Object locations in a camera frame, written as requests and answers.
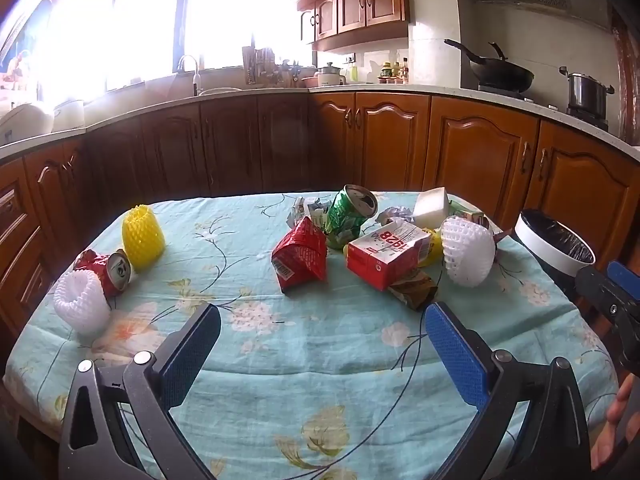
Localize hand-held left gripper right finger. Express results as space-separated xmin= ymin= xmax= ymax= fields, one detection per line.
xmin=425 ymin=302 xmax=591 ymax=480

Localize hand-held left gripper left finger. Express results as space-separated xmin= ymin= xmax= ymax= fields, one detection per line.
xmin=59 ymin=303 xmax=222 ymax=480

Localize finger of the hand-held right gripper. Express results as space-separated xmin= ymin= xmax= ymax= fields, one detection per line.
xmin=575 ymin=266 xmax=640 ymax=375
xmin=606 ymin=260 xmax=640 ymax=295

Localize white bin with black bag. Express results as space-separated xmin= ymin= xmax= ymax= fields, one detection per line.
xmin=514 ymin=210 xmax=597 ymax=311

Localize red and white carton box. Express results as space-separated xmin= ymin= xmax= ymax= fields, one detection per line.
xmin=346 ymin=224 xmax=433 ymax=292

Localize red carton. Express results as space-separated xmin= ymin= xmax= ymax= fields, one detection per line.
xmin=271 ymin=216 xmax=329 ymax=295

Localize white foam block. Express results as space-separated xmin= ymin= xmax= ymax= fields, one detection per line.
xmin=413 ymin=187 xmax=451 ymax=231

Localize green drink can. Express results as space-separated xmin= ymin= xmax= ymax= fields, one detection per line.
xmin=325 ymin=184 xmax=379 ymax=251

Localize person's right hand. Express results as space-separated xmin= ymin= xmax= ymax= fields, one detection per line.
xmin=590 ymin=375 xmax=640 ymax=472

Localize brown crumpled wrapper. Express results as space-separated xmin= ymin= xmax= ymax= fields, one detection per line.
xmin=390 ymin=270 xmax=440 ymax=314

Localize large white foam fruit net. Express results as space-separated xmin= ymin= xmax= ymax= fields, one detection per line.
xmin=440 ymin=215 xmax=496 ymax=289

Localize yellow plastic packet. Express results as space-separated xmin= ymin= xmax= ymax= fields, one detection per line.
xmin=417 ymin=230 xmax=446 ymax=268

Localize crushed red drink can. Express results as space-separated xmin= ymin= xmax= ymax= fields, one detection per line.
xmin=73 ymin=249 xmax=134 ymax=299

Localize floral teal tablecloth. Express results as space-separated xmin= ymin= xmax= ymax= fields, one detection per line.
xmin=2 ymin=190 xmax=621 ymax=480

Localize small white foam fruit net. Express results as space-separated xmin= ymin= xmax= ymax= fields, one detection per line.
xmin=53 ymin=269 xmax=112 ymax=335

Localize yellow foam fruit net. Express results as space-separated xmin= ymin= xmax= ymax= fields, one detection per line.
xmin=122 ymin=204 xmax=166 ymax=269

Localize small green box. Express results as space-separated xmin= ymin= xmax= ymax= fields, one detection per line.
xmin=447 ymin=200 xmax=493 ymax=233

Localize crumpled white paper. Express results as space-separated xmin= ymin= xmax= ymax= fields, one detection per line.
xmin=286 ymin=197 xmax=328 ymax=231
xmin=376 ymin=206 xmax=414 ymax=229

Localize steel cooking pot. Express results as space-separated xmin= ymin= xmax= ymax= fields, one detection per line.
xmin=559 ymin=66 xmax=615 ymax=117

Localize gas stove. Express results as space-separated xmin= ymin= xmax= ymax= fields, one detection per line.
xmin=460 ymin=79 xmax=611 ymax=132

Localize wooden lower kitchen cabinets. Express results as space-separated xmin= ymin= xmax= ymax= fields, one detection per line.
xmin=0 ymin=91 xmax=640 ymax=341

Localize wooden kitchen cabinets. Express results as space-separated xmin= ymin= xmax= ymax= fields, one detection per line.
xmin=280 ymin=0 xmax=412 ymax=52
xmin=0 ymin=91 xmax=640 ymax=341

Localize black wok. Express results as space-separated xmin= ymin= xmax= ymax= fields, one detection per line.
xmin=444 ymin=39 xmax=535 ymax=92

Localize chrome kitchen faucet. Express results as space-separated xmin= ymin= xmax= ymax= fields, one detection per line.
xmin=177 ymin=54 xmax=202 ymax=97

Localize large white appliance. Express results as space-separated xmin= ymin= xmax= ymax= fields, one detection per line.
xmin=0 ymin=102 xmax=55 ymax=144

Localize row of condiment bottles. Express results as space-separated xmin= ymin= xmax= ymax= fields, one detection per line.
xmin=377 ymin=57 xmax=410 ymax=84

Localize utensil rack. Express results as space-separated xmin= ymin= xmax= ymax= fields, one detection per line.
xmin=242 ymin=46 xmax=282 ymax=87

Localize small white cooker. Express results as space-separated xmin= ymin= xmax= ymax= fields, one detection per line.
xmin=315 ymin=62 xmax=347 ymax=87

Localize kitchen window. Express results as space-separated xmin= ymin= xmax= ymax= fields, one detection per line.
xmin=0 ymin=0 xmax=303 ymax=111

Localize wooden upper kitchen cabinets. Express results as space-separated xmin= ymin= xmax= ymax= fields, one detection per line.
xmin=280 ymin=0 xmax=412 ymax=52

